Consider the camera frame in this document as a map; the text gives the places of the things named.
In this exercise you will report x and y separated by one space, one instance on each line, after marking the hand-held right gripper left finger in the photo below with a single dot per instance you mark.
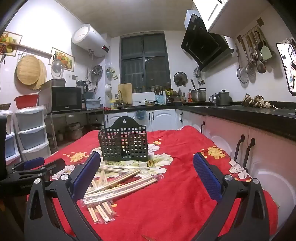
85 177

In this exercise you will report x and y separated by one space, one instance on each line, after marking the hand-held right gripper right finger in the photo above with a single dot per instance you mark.
208 178

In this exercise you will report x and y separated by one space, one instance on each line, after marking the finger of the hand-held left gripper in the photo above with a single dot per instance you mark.
34 162
54 165

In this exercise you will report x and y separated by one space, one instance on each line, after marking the pile of wooden chopsticks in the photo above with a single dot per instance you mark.
124 183

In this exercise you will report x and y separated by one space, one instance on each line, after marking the black plastic utensil holder basket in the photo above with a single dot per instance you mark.
136 126

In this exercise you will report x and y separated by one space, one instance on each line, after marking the plastic drawer unit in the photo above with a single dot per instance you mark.
31 134

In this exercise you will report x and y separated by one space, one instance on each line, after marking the plastic-wrapped chopstick packet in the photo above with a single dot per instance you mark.
101 212

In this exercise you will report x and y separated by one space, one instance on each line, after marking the red plastic basin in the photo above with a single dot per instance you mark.
26 100

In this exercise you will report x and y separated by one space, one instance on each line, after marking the red floral tablecloth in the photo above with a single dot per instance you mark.
161 208

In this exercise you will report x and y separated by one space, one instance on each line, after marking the metal shelf table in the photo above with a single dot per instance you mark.
92 115

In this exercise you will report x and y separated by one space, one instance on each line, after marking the black microwave oven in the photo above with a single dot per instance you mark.
62 99

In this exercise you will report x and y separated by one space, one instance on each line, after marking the white base cabinets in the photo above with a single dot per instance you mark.
161 118

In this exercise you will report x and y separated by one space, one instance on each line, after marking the black kitchen countertop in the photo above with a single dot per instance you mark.
254 118

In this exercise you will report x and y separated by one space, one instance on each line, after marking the small metal kettle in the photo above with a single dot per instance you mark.
214 99

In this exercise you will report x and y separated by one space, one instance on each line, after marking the grey metal canister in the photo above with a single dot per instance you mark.
223 98

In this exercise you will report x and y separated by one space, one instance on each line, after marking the steel stockpot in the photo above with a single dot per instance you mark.
198 95

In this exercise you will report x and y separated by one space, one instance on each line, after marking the blue plastic bag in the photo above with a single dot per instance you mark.
141 115

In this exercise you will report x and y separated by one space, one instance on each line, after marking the black blender jug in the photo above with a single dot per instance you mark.
81 86

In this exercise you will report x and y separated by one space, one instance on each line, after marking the cooking oil bottle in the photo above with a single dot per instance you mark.
189 96

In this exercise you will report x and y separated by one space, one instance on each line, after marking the round bamboo tray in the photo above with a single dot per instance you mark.
29 69

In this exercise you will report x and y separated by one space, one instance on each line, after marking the kitchen faucet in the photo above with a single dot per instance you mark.
119 95

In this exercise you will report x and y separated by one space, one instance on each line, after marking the white hanging scoop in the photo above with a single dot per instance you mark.
108 89

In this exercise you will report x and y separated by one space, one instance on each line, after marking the pile of brown ginger roots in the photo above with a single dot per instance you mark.
256 100

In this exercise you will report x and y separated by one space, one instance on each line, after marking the blue cutlery holder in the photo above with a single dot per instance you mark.
160 99

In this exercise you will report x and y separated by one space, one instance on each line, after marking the wooden cutting board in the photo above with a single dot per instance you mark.
125 92

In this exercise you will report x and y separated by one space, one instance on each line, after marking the glass pot lid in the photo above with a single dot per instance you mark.
57 68

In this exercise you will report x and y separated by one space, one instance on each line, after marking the white countertop box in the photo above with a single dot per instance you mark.
142 98

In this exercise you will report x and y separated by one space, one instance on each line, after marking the hanging dark pot lid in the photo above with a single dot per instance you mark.
180 78

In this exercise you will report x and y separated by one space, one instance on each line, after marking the hanging steel basin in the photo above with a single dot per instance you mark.
97 70

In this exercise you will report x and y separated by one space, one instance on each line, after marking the slotted metal skimmer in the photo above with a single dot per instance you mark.
251 69

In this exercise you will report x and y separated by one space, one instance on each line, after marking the dark metal ladle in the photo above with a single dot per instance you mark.
261 66

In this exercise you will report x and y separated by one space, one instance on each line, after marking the dark kitchen window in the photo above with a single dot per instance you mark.
144 62

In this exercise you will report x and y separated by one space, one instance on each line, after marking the white water heater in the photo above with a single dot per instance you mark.
89 39

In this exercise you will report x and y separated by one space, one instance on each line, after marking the black range hood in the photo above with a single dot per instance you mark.
201 44

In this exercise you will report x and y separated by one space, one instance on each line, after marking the smartphone on holder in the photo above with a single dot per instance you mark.
288 67

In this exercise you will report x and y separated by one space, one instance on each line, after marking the light green spatula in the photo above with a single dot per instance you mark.
266 52

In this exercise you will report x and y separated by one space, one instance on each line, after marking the white upper cabinet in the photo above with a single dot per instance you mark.
222 14

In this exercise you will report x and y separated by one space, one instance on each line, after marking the wooden wall shelf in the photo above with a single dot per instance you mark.
32 49

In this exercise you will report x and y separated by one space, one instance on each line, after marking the fruit wall poster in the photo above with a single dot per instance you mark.
9 42
63 58

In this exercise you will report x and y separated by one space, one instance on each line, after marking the wall utensil rail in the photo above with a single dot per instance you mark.
251 29

